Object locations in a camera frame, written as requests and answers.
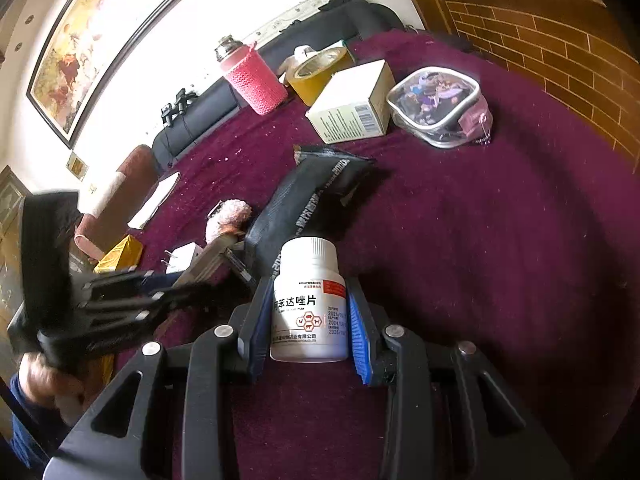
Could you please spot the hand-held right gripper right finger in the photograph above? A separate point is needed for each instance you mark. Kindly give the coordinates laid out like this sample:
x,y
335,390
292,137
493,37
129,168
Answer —
x,y
357,340

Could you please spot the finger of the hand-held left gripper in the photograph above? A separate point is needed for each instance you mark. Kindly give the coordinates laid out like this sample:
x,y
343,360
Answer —
x,y
125,280
150,307

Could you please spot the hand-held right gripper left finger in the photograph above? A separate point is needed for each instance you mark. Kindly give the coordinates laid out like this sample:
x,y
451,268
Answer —
x,y
255,320

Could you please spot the white medicine bottle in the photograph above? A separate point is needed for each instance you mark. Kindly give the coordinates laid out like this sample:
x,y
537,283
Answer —
x,y
307,270

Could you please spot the silver metal object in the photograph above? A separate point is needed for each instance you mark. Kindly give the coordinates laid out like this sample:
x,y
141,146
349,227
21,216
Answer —
x,y
210,260

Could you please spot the person's left forearm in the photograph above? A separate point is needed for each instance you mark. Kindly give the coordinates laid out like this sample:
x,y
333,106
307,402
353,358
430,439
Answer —
x,y
25,420

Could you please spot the person's left hand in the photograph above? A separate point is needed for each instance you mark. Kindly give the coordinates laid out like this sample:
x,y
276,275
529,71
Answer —
x,y
45,380

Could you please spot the carved wooden door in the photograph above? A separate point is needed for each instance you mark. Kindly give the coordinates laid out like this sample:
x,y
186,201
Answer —
x,y
10,240

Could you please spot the white charger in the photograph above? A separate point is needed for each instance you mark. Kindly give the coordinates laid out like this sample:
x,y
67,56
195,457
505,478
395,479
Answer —
x,y
187,255

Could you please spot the stack of white paper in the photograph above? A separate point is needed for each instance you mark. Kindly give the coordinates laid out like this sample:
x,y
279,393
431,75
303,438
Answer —
x,y
155,197

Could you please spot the brown chair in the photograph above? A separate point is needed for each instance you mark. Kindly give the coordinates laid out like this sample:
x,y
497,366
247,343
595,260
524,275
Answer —
x,y
135,175

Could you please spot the beige plush toy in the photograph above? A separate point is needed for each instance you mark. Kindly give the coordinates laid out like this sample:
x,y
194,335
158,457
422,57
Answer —
x,y
232,212

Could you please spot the black foil packet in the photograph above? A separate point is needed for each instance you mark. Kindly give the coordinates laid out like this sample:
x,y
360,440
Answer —
x,y
300,195

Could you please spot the maroon tablecloth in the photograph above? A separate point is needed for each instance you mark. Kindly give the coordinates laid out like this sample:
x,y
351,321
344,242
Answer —
x,y
475,235

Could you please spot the black leather sofa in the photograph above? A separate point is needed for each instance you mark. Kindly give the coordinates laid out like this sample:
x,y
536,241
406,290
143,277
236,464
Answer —
x,y
210,105

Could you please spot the framed painting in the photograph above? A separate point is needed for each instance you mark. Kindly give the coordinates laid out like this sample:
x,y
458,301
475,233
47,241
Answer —
x,y
100,50

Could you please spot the pink knitted sleeve bottle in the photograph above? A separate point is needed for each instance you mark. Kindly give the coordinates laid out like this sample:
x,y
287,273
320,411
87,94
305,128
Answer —
x,y
255,80

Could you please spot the yellow tape roll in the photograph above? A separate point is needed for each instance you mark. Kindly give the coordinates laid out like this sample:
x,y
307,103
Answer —
x,y
310,85

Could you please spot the white cardboard box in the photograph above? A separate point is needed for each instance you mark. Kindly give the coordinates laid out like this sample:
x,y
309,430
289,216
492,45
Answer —
x,y
350,90

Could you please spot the clear printed pouch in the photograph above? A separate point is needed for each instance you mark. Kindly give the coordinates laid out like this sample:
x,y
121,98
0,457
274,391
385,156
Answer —
x,y
430,95

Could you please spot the brick patterned wooden counter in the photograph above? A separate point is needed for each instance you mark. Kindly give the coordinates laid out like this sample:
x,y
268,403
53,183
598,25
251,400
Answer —
x,y
550,45

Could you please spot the small gold picture frame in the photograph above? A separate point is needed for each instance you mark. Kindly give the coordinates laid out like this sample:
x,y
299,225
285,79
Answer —
x,y
78,164

